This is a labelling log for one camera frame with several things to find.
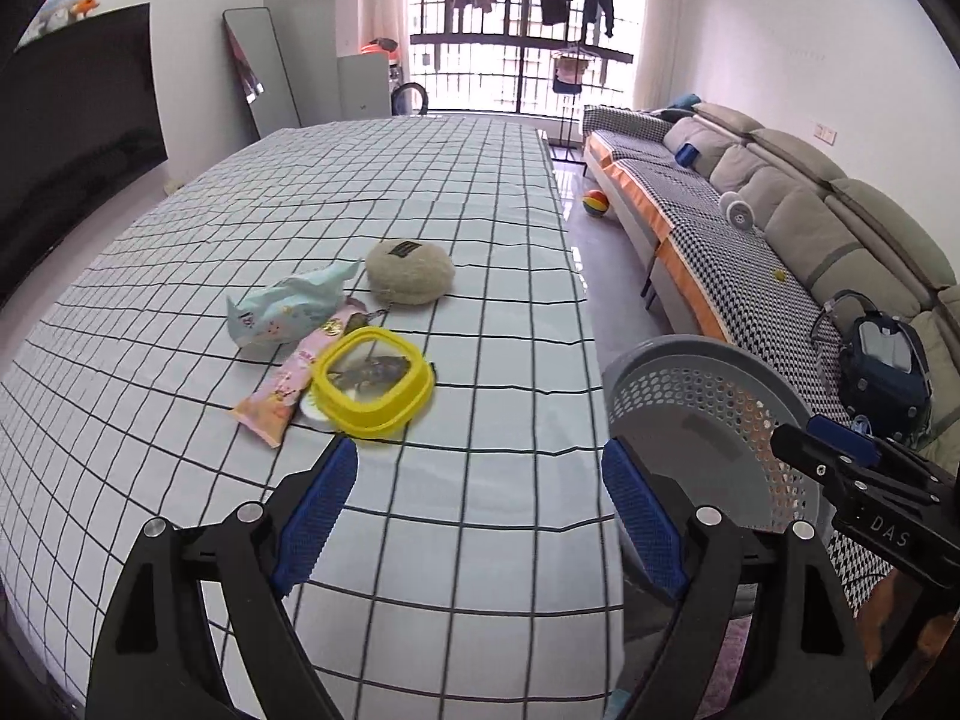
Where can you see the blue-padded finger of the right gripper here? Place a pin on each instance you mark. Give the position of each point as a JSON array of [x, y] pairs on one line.
[[859, 448]]

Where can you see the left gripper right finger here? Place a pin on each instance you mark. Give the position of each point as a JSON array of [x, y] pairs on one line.
[[801, 657]]

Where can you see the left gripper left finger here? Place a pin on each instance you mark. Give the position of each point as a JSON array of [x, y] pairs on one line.
[[155, 656]]

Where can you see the pink snack wrapper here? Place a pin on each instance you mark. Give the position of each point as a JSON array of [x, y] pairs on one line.
[[269, 409]]

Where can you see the yellow square plastic frame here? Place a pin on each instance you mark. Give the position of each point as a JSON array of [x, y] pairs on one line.
[[384, 416]]

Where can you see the dark spiky hair clip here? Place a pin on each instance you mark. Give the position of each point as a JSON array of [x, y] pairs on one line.
[[372, 366]]

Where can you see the dark blue backpack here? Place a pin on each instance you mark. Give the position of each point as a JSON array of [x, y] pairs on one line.
[[884, 376]]

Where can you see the grey perforated laundry basket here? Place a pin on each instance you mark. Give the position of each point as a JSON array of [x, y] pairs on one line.
[[702, 413]]

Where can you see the houndstooth sofa cover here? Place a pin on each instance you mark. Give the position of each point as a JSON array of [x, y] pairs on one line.
[[762, 291]]

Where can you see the grey sectional sofa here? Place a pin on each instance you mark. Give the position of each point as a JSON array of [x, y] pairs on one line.
[[895, 238]]

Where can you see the small white desk fan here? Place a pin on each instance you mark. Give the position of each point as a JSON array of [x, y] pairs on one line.
[[737, 212]]

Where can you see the checkered white tablecloth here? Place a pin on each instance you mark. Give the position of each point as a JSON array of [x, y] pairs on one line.
[[474, 572]]

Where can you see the white round lid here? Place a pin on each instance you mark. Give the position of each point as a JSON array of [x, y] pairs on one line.
[[311, 413]]

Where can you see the blue cylinder pillow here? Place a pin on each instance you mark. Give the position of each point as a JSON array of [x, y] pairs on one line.
[[686, 155]]

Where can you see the colourful toy ball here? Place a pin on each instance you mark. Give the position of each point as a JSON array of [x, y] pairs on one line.
[[595, 203]]

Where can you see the light blue wipes packet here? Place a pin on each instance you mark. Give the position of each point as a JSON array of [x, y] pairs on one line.
[[290, 309]]

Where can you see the black clothes stand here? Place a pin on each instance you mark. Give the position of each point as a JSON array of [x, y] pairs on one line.
[[569, 67]]

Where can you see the beige fluffy round pouch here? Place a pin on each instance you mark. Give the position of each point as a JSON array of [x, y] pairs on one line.
[[408, 272]]

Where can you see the black television screen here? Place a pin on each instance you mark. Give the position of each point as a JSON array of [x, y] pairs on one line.
[[80, 122]]

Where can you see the grey cabinet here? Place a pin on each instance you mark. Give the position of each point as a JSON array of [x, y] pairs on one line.
[[364, 87]]

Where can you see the leaning floor mirror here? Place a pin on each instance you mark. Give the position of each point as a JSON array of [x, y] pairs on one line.
[[260, 68]]

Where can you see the plush toys on television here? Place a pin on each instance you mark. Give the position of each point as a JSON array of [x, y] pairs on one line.
[[56, 14]]

